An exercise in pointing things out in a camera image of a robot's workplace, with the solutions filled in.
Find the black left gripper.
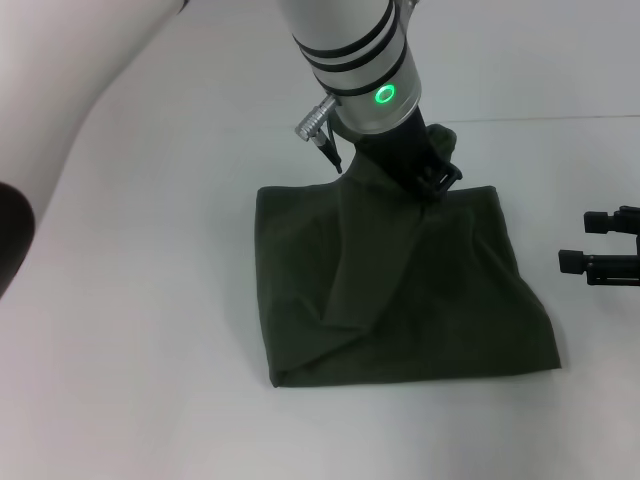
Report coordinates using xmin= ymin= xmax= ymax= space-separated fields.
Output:
xmin=349 ymin=111 xmax=464 ymax=203

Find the dark green shirt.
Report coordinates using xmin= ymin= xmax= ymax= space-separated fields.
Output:
xmin=254 ymin=121 xmax=567 ymax=391

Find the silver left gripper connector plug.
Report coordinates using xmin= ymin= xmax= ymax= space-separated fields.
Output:
xmin=293 ymin=94 xmax=342 ymax=143

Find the dark left arm cable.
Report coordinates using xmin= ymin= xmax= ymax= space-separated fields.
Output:
xmin=318 ymin=125 xmax=345 ymax=176

